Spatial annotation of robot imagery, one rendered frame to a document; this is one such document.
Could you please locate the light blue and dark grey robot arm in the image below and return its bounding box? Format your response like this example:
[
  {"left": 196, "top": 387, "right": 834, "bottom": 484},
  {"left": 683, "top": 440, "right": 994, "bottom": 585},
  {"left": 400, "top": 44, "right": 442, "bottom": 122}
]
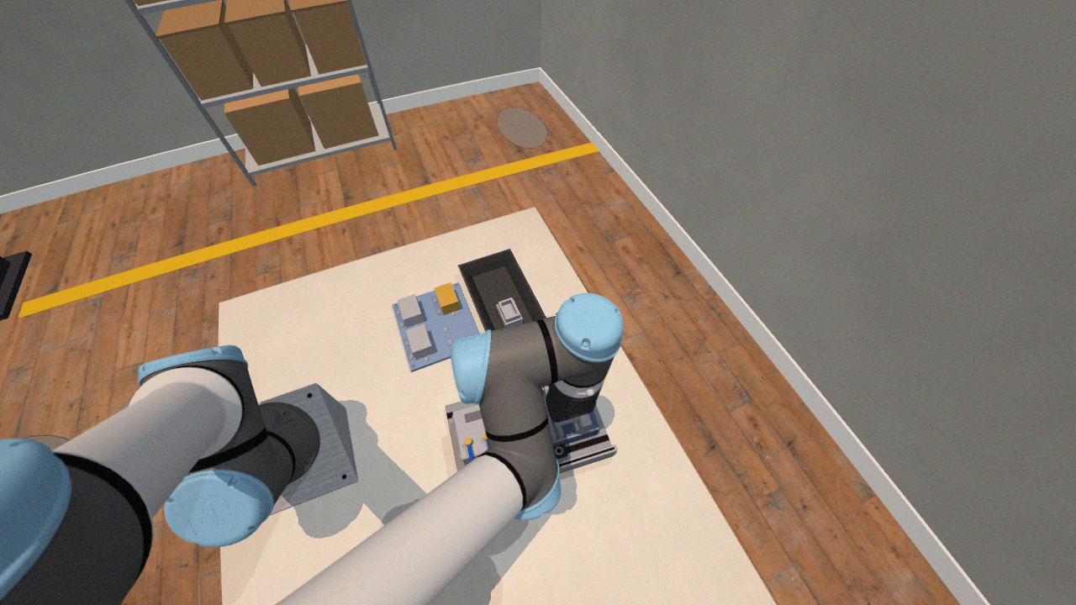
[{"left": 0, "top": 293, "right": 624, "bottom": 605}]

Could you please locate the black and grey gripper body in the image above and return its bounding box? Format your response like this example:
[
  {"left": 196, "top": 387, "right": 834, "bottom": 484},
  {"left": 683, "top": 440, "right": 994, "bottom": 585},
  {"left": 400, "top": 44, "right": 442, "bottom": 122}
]
[{"left": 546, "top": 377, "right": 606, "bottom": 423}]

